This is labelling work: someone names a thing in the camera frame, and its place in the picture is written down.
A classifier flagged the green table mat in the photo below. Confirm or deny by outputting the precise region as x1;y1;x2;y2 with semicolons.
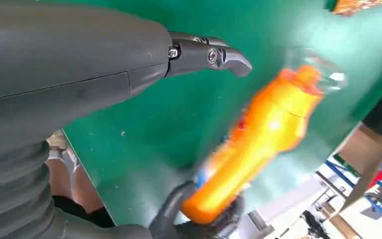
61;0;382;228

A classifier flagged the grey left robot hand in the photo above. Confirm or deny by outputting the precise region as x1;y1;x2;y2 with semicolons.
0;0;254;239

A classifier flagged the person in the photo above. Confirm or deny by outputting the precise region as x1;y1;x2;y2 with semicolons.
46;129;116;229

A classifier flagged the orange drink bottle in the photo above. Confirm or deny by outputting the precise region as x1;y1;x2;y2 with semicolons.
180;49;348;227

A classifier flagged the yellow sheet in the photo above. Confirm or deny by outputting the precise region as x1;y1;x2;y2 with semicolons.
332;0;382;16

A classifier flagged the ribbed grey left arm sleeve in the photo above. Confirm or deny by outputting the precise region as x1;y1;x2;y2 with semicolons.
0;141;56;239

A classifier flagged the brown cardboard box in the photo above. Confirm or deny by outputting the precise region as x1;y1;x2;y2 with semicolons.
337;122;382;214

